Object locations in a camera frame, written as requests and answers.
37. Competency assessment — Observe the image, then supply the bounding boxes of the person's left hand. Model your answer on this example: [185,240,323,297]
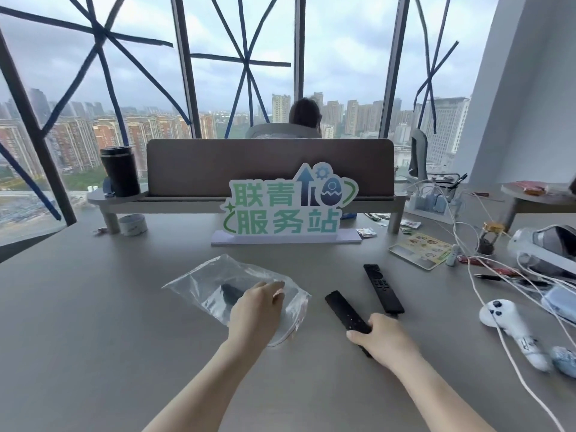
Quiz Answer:
[226,281,286,352]

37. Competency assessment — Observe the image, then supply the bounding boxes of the person's right hand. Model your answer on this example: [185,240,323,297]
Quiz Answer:
[346,312,422,370]

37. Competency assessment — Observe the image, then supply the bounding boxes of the black remote control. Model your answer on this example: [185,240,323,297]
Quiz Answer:
[325,290,375,359]
[363,264,405,316]

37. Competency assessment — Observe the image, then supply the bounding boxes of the clear plastic bag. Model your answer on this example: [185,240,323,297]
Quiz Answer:
[162,254,312,348]

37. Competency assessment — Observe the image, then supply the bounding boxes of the person's right forearm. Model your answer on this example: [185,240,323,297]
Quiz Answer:
[382,348,497,432]

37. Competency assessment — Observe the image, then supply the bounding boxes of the person's left forearm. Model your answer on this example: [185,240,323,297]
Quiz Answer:
[143,336,266,432]

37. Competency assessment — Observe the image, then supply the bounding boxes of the small black object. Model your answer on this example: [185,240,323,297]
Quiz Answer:
[220,283,247,307]

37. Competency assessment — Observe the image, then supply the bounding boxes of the green and white sign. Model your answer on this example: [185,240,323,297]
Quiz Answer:
[211,163,362,246]

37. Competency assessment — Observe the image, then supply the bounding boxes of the yellow sticker card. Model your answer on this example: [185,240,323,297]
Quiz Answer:
[389,232,453,271]

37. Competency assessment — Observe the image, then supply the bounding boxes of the brown partition panel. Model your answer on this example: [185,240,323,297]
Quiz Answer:
[146,138,396,197]

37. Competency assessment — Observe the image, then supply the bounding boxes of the red pen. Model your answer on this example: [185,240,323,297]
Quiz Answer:
[458,256,519,276]

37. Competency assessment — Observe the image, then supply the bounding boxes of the white power strip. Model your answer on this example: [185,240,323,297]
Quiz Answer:
[404,174,465,226]

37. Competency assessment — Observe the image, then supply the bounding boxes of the black pen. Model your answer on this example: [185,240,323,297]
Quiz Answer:
[473,274,551,287]

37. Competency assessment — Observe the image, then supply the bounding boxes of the white game controller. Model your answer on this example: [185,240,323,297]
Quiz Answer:
[478,299,551,372]

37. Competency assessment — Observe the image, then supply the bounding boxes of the white tape roll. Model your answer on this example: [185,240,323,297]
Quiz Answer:
[118,214,149,236]

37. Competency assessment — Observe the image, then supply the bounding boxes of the grey office chair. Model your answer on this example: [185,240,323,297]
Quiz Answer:
[245,123,323,140]

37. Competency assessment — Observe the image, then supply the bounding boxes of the grey desk shelf riser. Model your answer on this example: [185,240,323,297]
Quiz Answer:
[87,183,408,235]

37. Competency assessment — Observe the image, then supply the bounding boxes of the black tumbler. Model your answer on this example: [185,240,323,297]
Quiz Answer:
[99,146,141,198]

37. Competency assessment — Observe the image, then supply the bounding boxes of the white office chair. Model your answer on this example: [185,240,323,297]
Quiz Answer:
[407,128,429,181]

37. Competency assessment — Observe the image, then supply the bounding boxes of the light blue pouch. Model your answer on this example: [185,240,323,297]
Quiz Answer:
[541,285,576,323]

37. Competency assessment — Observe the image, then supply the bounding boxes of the blue and white packet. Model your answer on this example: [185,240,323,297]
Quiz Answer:
[551,346,576,379]

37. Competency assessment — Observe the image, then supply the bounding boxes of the white headset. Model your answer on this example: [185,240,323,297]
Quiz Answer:
[508,224,576,278]

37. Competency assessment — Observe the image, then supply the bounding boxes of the round grey side shelf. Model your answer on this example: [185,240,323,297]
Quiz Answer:
[500,181,576,226]

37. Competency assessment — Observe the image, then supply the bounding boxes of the red packet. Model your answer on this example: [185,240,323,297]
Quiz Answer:
[515,180,549,195]

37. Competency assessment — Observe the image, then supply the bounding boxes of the long white cable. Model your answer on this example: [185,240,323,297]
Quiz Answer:
[451,192,576,432]

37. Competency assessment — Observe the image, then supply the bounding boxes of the dark window frame post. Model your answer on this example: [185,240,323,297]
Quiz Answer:
[170,0,203,140]
[294,0,307,105]
[377,0,418,143]

